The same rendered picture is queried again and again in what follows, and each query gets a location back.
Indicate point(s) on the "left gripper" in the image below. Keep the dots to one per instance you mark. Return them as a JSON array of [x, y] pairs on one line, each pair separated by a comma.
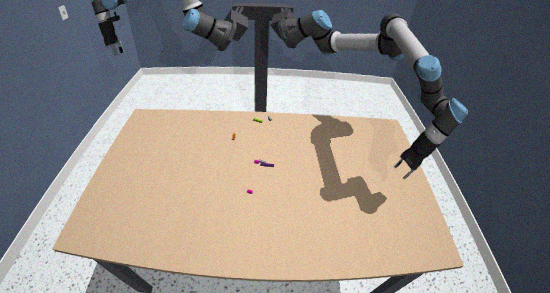
[[421, 148]]

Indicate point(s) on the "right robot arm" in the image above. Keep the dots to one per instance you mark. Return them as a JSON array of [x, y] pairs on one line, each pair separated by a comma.
[[195, 21]]

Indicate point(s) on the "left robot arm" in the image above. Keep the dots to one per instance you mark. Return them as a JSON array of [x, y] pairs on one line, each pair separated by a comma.
[[448, 115]]

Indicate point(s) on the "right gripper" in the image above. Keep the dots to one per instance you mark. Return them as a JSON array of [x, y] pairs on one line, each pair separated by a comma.
[[107, 30]]

